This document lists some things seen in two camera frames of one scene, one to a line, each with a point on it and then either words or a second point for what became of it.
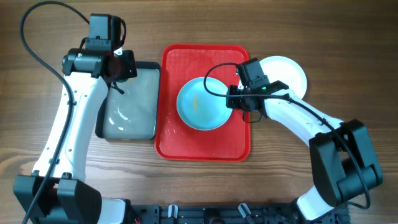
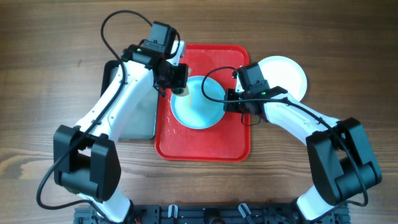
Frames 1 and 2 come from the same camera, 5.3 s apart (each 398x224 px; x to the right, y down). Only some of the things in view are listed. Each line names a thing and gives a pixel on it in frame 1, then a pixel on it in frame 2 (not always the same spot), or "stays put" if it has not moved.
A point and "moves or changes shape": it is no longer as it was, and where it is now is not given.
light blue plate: [201, 109] moves or changes shape
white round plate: [286, 71] stays put
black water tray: [134, 115] stays put
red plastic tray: [176, 140] stays put
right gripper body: [239, 102] stays put
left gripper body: [129, 71] to [171, 78]
